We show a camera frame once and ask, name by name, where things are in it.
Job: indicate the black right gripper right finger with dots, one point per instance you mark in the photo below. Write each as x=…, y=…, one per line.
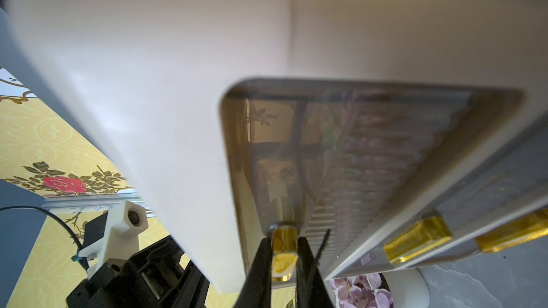
x=310, y=287

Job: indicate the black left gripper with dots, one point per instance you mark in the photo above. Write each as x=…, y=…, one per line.
x=151, y=277

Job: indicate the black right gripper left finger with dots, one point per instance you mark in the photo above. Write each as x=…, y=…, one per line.
x=256, y=291

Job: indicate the beige three-drawer organizer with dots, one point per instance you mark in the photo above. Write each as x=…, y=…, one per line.
x=144, y=80

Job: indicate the purple flowers in white pot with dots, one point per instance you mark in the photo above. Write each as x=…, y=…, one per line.
x=405, y=288

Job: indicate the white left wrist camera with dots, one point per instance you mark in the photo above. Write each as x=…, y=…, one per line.
x=124, y=223

